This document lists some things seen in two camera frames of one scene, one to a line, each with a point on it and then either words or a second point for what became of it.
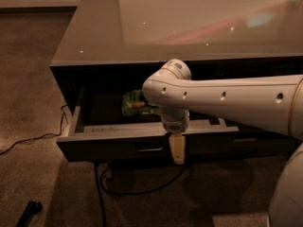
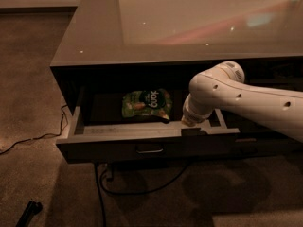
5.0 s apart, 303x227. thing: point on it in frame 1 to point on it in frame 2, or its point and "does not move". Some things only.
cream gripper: [175, 125] to [193, 116]
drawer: [100, 131] does not move
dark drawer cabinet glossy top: [121, 35] does not move
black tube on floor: [33, 208] does not move
